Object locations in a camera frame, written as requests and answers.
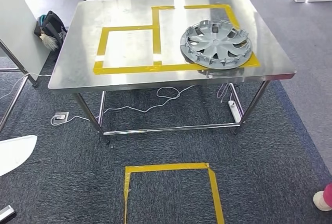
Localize white plastic car part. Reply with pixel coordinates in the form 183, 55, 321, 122
0, 134, 38, 177

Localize stainless steel workbench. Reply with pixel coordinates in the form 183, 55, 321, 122
48, 0, 297, 137

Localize yellow tape double rectangle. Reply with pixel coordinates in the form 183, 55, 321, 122
92, 4, 261, 76

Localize yellow floor tape square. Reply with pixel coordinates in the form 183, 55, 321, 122
123, 162, 225, 224

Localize grey plastic hubcap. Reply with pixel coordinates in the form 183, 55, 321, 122
180, 19, 254, 71

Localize white power strip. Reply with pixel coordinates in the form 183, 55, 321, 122
227, 100, 241, 124

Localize metal floor socket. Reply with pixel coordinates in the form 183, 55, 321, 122
53, 111, 69, 124

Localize black bag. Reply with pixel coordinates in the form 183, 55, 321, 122
33, 10, 68, 54

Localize person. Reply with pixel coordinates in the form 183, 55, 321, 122
312, 181, 332, 213

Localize white floor cable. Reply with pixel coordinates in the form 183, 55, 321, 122
50, 85, 195, 127
0, 73, 51, 101

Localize thin hanging cables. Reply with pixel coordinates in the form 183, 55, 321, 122
216, 82, 235, 104

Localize fluffy beige keychain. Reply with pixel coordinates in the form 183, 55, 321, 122
39, 32, 59, 52

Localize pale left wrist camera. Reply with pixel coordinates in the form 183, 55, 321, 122
0, 205, 17, 224

